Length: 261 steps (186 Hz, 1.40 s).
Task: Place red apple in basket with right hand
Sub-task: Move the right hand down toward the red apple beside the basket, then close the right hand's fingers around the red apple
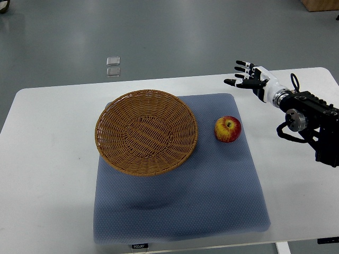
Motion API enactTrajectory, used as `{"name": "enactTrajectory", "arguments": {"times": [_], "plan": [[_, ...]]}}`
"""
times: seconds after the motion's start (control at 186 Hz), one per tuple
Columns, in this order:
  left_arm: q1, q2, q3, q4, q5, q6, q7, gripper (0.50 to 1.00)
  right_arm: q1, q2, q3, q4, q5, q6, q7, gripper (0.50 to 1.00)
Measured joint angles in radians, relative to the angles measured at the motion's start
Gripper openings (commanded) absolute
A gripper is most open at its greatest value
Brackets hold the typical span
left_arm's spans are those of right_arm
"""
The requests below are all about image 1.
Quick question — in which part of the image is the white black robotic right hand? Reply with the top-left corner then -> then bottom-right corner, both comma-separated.
224,60 -> 289,107

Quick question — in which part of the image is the red yellow apple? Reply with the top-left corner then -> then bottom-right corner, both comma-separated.
214,116 -> 242,143

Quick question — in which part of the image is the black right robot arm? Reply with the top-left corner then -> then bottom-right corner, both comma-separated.
276,91 -> 338,167

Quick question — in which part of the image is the brown wicker basket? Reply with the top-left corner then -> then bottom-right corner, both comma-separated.
94,89 -> 198,177

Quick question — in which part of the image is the wooden box corner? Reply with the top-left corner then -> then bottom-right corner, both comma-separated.
301,0 -> 339,12

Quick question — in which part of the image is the blue grey cloth mat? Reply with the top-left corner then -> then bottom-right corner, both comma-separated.
93,93 -> 270,244

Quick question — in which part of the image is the upper floor plate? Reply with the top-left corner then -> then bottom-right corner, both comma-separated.
106,56 -> 120,66

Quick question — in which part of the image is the white table leg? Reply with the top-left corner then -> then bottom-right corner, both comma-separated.
275,241 -> 291,254

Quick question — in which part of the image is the black table label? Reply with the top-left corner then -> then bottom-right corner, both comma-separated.
131,243 -> 149,249

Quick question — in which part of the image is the dark object top left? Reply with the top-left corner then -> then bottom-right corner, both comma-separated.
0,0 -> 10,14

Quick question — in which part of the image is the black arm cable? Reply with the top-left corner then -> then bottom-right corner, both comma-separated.
290,73 -> 301,94

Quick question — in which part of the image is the black table edge bracket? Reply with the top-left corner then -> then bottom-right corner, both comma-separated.
317,237 -> 339,244

